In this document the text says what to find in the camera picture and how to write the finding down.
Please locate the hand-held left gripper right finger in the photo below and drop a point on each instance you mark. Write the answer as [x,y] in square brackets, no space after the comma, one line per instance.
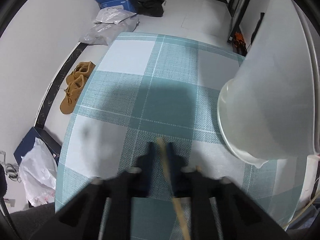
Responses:
[172,160]

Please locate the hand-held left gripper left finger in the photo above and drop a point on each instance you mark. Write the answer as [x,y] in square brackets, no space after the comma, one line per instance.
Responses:
[150,160]

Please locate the wooden chopstick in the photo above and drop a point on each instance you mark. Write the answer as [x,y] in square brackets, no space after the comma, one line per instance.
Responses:
[180,212]

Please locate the translucent white plastic container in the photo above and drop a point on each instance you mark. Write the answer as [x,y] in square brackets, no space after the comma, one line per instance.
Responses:
[262,117]

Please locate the teal plaid tablecloth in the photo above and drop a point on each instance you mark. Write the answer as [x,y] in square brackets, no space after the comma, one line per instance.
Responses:
[130,62]

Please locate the brown suede shoe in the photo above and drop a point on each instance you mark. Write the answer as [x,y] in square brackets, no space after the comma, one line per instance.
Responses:
[71,95]
[81,71]

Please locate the dark blue flat box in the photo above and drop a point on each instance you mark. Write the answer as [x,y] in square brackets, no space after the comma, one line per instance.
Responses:
[30,140]

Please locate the grey plastic mailer bag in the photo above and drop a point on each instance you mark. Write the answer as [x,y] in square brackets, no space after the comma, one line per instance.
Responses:
[105,33]

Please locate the orange black tool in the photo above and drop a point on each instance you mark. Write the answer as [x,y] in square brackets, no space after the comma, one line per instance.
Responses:
[238,41]

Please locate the dark grey cloth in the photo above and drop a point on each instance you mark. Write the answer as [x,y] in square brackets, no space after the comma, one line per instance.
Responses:
[27,222]

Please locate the white plastic mailer bag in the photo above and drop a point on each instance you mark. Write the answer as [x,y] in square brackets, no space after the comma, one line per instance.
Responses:
[112,15]

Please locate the blue cardboard box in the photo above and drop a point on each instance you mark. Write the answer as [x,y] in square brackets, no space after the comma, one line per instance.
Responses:
[112,1]

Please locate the black door frame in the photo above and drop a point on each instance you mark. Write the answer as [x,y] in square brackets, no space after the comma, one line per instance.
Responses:
[237,5]

